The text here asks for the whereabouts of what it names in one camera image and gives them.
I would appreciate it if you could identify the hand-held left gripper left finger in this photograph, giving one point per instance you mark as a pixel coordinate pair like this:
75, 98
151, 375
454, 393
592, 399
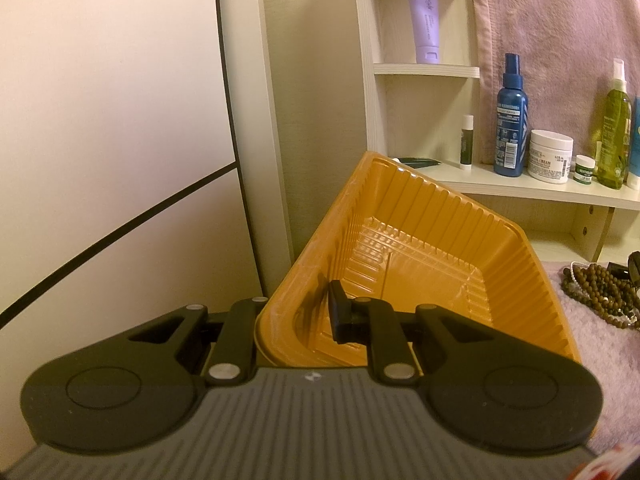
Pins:
235, 330

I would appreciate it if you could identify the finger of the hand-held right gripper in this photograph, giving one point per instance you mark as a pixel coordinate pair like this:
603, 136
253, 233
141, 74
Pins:
634, 267

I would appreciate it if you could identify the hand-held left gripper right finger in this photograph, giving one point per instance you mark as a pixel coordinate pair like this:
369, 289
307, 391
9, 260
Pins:
344, 310

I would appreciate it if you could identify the orange plastic tray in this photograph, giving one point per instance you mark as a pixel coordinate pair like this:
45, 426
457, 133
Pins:
425, 220

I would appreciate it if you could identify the pink fluffy mat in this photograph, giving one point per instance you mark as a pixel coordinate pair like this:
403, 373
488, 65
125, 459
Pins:
600, 370

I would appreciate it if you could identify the small green white jar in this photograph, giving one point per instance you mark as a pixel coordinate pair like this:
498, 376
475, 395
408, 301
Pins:
585, 170

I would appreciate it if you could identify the light blue bottle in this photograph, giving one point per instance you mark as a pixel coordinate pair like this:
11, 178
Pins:
635, 150

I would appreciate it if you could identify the green spray bottle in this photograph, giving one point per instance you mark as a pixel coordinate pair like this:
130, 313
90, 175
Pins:
614, 135

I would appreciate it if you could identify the white cream jar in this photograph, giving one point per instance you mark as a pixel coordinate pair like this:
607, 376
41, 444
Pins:
549, 157

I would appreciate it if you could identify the white wooden shelf unit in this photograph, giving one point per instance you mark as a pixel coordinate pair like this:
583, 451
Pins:
500, 185

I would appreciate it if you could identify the blue spray bottle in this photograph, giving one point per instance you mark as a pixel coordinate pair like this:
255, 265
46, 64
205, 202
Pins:
511, 120

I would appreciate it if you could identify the red printed packet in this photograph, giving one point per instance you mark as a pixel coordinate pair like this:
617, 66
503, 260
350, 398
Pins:
612, 465

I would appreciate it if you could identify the white green lip balm stick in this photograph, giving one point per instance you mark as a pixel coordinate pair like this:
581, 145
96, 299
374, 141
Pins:
466, 145

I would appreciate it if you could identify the white wardrobe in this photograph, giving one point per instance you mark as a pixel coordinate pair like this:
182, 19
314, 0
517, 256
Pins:
100, 110

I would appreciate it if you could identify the pink hanging blanket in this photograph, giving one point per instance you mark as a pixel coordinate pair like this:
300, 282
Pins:
550, 10

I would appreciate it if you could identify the purple cosmetic tube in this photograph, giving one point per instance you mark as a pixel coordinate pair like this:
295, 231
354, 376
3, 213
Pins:
424, 20

